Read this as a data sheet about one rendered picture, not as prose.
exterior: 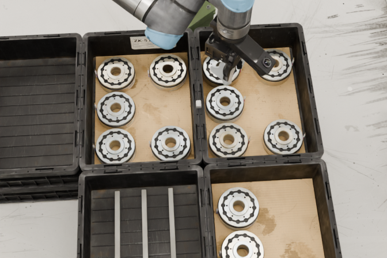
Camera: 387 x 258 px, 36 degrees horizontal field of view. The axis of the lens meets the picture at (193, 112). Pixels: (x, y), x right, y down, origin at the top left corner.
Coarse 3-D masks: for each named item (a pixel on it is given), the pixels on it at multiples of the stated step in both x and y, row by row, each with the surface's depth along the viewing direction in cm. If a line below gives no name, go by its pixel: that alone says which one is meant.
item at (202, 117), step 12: (264, 24) 162; (276, 24) 162; (288, 24) 162; (300, 24) 162; (300, 36) 160; (312, 84) 154; (312, 96) 152; (204, 108) 151; (312, 108) 151; (204, 120) 149; (204, 132) 149; (204, 144) 146; (204, 156) 145; (252, 156) 145; (264, 156) 145; (276, 156) 145; (300, 156) 145; (312, 156) 145
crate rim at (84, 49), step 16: (96, 32) 161; (112, 32) 161; (128, 32) 161; (144, 32) 161; (192, 32) 161; (192, 48) 160; (192, 64) 156; (192, 80) 154; (192, 96) 152; (80, 128) 148; (80, 144) 146; (80, 160) 144; (176, 160) 144; (192, 160) 144
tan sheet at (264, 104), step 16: (272, 48) 170; (288, 48) 171; (240, 80) 166; (256, 80) 166; (288, 80) 166; (256, 96) 164; (272, 96) 164; (288, 96) 164; (256, 112) 161; (272, 112) 161; (288, 112) 161; (208, 128) 159; (256, 128) 159; (256, 144) 157
